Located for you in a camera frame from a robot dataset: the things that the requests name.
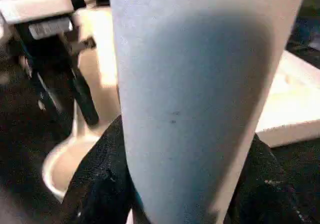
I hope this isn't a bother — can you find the white plastic table top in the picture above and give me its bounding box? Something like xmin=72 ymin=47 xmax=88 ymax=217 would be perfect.
xmin=41 ymin=6 xmax=320 ymax=204

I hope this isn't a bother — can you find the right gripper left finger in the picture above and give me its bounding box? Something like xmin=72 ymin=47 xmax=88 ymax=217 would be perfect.
xmin=61 ymin=115 xmax=138 ymax=224

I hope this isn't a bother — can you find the black mat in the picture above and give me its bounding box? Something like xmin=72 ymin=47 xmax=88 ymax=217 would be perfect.
xmin=0 ymin=0 xmax=320 ymax=224

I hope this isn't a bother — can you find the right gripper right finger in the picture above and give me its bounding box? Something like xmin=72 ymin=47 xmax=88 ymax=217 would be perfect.
xmin=225 ymin=132 xmax=320 ymax=224

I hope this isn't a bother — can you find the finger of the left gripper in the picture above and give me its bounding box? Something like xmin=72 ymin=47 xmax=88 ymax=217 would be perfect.
xmin=70 ymin=65 xmax=100 ymax=128

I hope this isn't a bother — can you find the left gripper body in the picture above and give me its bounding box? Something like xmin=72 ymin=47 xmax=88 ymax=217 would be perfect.
xmin=14 ymin=15 xmax=81 ymax=110

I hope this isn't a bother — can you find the white plastic table leg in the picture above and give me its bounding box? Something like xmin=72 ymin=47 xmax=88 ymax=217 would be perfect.
xmin=106 ymin=0 xmax=309 ymax=224

